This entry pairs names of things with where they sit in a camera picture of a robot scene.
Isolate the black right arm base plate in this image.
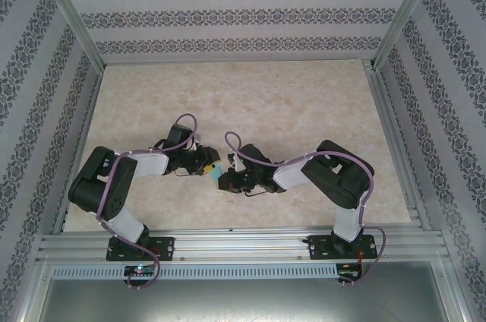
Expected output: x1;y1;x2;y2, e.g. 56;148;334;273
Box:
308;234;377;261

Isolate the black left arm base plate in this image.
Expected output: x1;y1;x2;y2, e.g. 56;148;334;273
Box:
106;236;176;262

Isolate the aluminium frame post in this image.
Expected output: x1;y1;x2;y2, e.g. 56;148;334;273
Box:
32;0;106;69
374;0;443;69

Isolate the slotted grey cable duct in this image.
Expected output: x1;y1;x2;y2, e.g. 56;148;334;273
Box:
51;263;339;279

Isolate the grey metal panel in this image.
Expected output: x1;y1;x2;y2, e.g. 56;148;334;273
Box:
36;278;466;322

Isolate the teal cloth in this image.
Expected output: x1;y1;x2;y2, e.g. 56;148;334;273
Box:
210;164;229;194

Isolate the aluminium mounting rail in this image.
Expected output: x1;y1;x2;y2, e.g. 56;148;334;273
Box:
36;227;451;264

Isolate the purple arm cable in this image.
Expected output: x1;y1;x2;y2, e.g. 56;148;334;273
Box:
224;131;389;287
94;112;201;291

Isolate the aluminium side rail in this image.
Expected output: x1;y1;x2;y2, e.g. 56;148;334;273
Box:
51;65;106;235
362;58;432;232

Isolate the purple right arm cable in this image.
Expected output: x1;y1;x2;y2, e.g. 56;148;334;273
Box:
224;131;389;287

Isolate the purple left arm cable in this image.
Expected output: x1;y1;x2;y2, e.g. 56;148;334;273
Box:
94;112;201;291

